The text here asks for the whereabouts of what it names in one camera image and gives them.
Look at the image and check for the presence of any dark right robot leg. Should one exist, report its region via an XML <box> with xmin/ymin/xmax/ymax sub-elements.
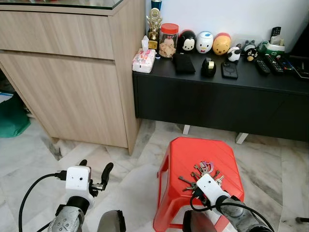
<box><xmin>183</xmin><ymin>209</ymin><xmax>218</xmax><ymax>232</ymax></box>

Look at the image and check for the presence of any grey left robot leg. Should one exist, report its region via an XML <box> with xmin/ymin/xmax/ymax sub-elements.
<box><xmin>97</xmin><ymin>209</ymin><xmax>127</xmax><ymax>232</ymax></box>

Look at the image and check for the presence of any red plastic stool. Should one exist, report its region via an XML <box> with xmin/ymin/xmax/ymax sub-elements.
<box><xmin>153</xmin><ymin>137</ymin><xmax>245</xmax><ymax>232</ymax></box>

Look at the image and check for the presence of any light wooden cabinet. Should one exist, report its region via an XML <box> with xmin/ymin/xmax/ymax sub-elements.
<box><xmin>0</xmin><ymin>0</ymin><xmax>146</xmax><ymax>155</ymax></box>

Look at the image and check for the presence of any green fabric bag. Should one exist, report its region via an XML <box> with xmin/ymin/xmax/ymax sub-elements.
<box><xmin>0</xmin><ymin>92</ymin><xmax>30</xmax><ymax>138</ymax></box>

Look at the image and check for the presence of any black low tv console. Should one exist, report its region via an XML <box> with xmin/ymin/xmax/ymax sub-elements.
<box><xmin>133</xmin><ymin>48</ymin><xmax>309</xmax><ymax>144</ymax></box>

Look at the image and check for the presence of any pink white tissue pack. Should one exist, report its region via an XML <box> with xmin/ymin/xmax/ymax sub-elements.
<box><xmin>132</xmin><ymin>35</ymin><xmax>156</xmax><ymax>73</ymax></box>

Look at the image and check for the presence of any black flat device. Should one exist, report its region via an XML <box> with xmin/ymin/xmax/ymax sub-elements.
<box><xmin>290</xmin><ymin>56</ymin><xmax>309</xmax><ymax>79</ymax></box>

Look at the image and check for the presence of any black tape dispenser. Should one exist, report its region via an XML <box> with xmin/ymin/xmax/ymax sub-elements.
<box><xmin>201</xmin><ymin>57</ymin><xmax>217</xmax><ymax>78</ymax></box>

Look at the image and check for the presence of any black phone case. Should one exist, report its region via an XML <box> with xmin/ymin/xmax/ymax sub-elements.
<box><xmin>221</xmin><ymin>61</ymin><xmax>239</xmax><ymax>80</ymax></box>

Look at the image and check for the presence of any black remote control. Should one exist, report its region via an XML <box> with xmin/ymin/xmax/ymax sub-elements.
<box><xmin>278</xmin><ymin>57</ymin><xmax>295</xmax><ymax>72</ymax></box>
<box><xmin>254</xmin><ymin>58</ymin><xmax>271</xmax><ymax>75</ymax></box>
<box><xmin>265</xmin><ymin>55</ymin><xmax>284</xmax><ymax>74</ymax></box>

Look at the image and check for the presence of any black pouch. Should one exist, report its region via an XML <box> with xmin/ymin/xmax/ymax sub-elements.
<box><xmin>172</xmin><ymin>52</ymin><xmax>196</xmax><ymax>75</ymax></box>

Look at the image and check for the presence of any black television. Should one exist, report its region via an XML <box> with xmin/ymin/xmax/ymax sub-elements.
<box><xmin>292</xmin><ymin>27</ymin><xmax>309</xmax><ymax>58</ymax></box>

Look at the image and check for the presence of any clear jar with red lid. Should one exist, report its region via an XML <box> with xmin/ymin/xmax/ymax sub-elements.
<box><xmin>159</xmin><ymin>23</ymin><xmax>179</xmax><ymax>58</ymax></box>

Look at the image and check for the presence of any small white black plush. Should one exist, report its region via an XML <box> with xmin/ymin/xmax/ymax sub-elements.
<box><xmin>227</xmin><ymin>46</ymin><xmax>242</xmax><ymax>62</ymax></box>

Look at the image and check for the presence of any green white holder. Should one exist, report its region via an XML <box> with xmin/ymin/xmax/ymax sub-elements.
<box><xmin>258</xmin><ymin>40</ymin><xmax>285</xmax><ymax>57</ymax></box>

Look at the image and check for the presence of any small black figure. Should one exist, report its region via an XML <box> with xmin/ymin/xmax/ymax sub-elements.
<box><xmin>242</xmin><ymin>41</ymin><xmax>258</xmax><ymax>62</ymax></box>

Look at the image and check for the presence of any yellow round bear plush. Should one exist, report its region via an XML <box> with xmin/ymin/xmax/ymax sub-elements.
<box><xmin>212</xmin><ymin>32</ymin><xmax>231</xmax><ymax>55</ymax></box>

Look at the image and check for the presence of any white round plush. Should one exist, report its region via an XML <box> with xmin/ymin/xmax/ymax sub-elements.
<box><xmin>196</xmin><ymin>31</ymin><xmax>214</xmax><ymax>54</ymax></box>

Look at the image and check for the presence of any black round mouse plush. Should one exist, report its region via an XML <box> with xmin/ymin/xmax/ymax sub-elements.
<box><xmin>177</xmin><ymin>30</ymin><xmax>197</xmax><ymax>54</ymax></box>

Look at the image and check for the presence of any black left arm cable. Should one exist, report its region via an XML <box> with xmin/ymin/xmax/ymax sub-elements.
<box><xmin>18</xmin><ymin>169</ymin><xmax>67</xmax><ymax>232</ymax></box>

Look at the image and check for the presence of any key bunch with pink ring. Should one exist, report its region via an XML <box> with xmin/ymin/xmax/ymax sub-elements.
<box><xmin>194</xmin><ymin>161</ymin><xmax>225</xmax><ymax>187</ymax></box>

